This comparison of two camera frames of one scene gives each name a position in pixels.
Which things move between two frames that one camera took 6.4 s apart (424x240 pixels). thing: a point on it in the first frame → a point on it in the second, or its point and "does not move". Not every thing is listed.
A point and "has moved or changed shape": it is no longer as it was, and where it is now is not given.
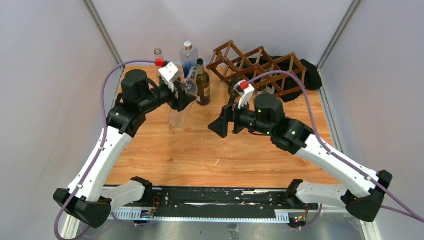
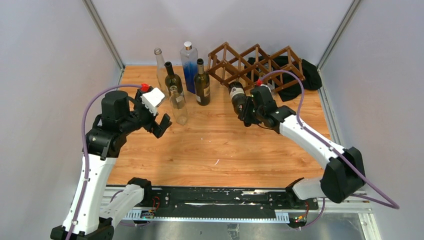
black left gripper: [183, 98] → [157, 129]
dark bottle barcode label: [203, 85] does not move
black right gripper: [220, 125] → [244, 115]
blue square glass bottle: [189, 56] does not move
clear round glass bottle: [159, 61] does not move
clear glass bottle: [178, 119] has moved or changed shape
